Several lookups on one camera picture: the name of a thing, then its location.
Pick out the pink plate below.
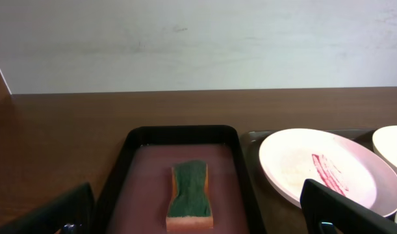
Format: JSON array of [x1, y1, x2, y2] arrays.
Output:
[[259, 129, 397, 217]]

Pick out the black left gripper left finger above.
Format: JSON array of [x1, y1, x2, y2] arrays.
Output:
[[0, 183, 94, 234]]

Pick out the cream plate with red sauce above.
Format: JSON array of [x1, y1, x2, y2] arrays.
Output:
[[372, 125, 397, 175]]

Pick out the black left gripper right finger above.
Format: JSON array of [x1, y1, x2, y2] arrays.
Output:
[[300, 179, 397, 234]]

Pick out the green orange sponge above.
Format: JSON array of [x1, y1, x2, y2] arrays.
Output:
[[166, 160, 214, 231]]

